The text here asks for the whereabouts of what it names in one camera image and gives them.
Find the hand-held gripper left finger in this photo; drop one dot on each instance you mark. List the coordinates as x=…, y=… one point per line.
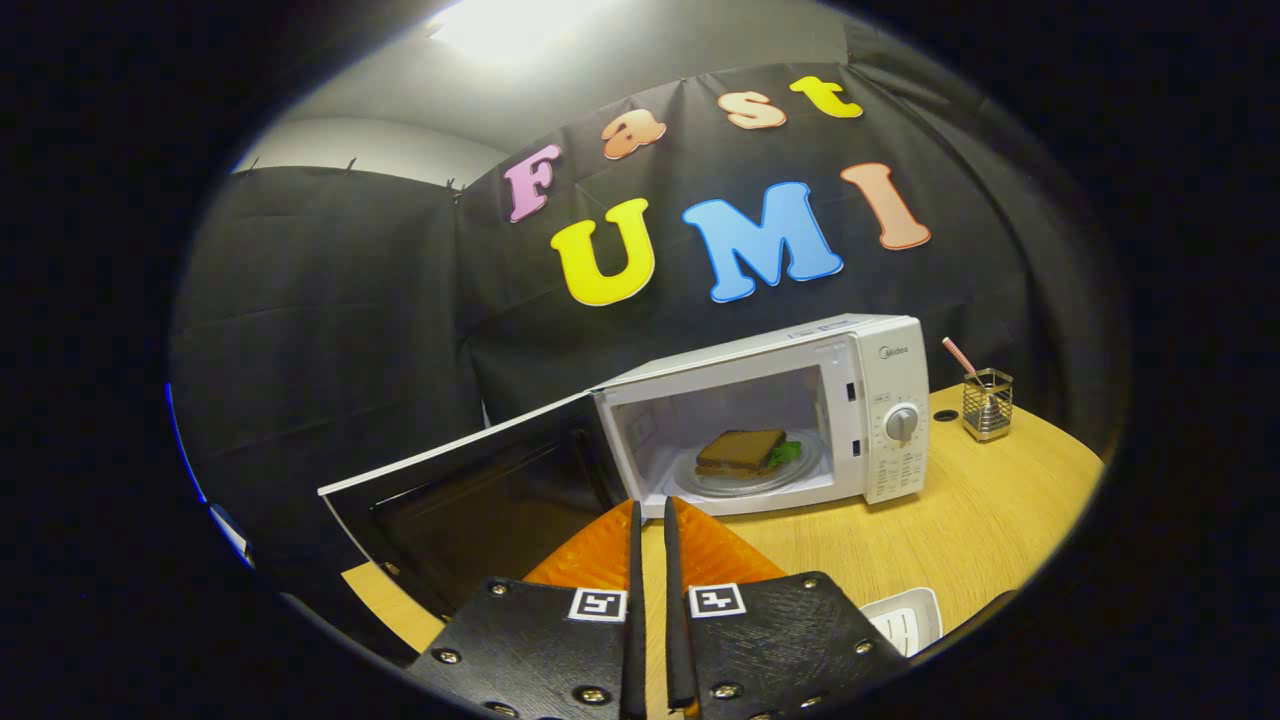
x=634, y=620

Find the brown bread lettuce sandwich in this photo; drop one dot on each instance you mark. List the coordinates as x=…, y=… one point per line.
x=735, y=452

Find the red striped straw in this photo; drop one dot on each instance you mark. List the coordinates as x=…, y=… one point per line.
x=958, y=355

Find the glass microwave turntable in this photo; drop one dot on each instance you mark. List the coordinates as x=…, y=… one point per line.
x=800, y=470

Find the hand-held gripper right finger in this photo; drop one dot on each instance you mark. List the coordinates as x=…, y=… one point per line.
x=675, y=620

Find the white microwave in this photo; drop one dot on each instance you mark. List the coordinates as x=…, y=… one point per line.
x=900, y=370

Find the white rectangular plate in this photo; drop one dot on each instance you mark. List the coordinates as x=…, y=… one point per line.
x=905, y=620

